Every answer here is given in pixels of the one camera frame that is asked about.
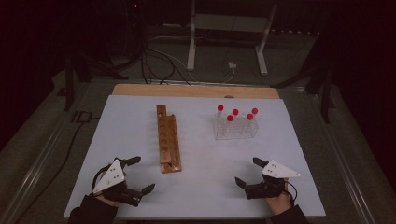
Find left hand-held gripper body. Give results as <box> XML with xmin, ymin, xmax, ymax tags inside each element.
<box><xmin>92</xmin><ymin>159</ymin><xmax>140</xmax><ymax>208</ymax></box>

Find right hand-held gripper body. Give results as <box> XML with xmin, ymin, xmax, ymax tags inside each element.
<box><xmin>245</xmin><ymin>159</ymin><xmax>302</xmax><ymax>201</ymax></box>

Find clear plastic test tube rack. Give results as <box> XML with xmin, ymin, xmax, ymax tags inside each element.
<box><xmin>213</xmin><ymin>113</ymin><xmax>259</xmax><ymax>141</ymax></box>

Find wooden test tube rack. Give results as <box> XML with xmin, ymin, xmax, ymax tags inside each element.
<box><xmin>156</xmin><ymin>105</ymin><xmax>182</xmax><ymax>175</ymax></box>

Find person's left hand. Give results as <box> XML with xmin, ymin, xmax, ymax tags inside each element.
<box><xmin>94</xmin><ymin>194</ymin><xmax>120</xmax><ymax>208</ymax></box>

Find person's right hand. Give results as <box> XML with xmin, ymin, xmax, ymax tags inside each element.
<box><xmin>263</xmin><ymin>177</ymin><xmax>293</xmax><ymax>216</ymax></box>

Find white table mat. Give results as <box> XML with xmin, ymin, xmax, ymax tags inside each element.
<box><xmin>64</xmin><ymin>94</ymin><xmax>327</xmax><ymax>219</ymax></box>

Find black metal stand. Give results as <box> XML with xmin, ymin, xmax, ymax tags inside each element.
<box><xmin>64</xmin><ymin>50</ymin><xmax>130</xmax><ymax>112</ymax></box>
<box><xmin>270</xmin><ymin>62</ymin><xmax>337</xmax><ymax>124</ymax></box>

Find left hand-held gripper cable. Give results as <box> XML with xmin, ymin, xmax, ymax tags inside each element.
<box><xmin>91</xmin><ymin>161</ymin><xmax>116</xmax><ymax>197</ymax></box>

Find hand-held gripper cable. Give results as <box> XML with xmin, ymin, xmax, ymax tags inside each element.
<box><xmin>91</xmin><ymin>161</ymin><xmax>116</xmax><ymax>197</ymax></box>
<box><xmin>284</xmin><ymin>180</ymin><xmax>299</xmax><ymax>208</ymax></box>

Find right hand-held gripper cable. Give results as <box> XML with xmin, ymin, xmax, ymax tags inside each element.
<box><xmin>284</xmin><ymin>180</ymin><xmax>299</xmax><ymax>208</ymax></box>

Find black floor cable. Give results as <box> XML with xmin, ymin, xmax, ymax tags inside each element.
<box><xmin>15</xmin><ymin>116</ymin><xmax>101</xmax><ymax>224</ymax></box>

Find silver metal rail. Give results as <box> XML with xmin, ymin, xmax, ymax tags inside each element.
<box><xmin>311</xmin><ymin>92</ymin><xmax>379</xmax><ymax>224</ymax></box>
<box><xmin>0</xmin><ymin>118</ymin><xmax>71</xmax><ymax>224</ymax></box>

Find black cable bundle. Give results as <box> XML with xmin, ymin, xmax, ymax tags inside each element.
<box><xmin>139</xmin><ymin>46</ymin><xmax>191</xmax><ymax>86</ymax></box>

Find white cable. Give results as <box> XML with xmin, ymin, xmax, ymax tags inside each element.
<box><xmin>146</xmin><ymin>46</ymin><xmax>237</xmax><ymax>85</ymax></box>

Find white metal stand frame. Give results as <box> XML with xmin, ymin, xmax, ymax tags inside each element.
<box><xmin>186</xmin><ymin>0</ymin><xmax>278</xmax><ymax>77</ymax></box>

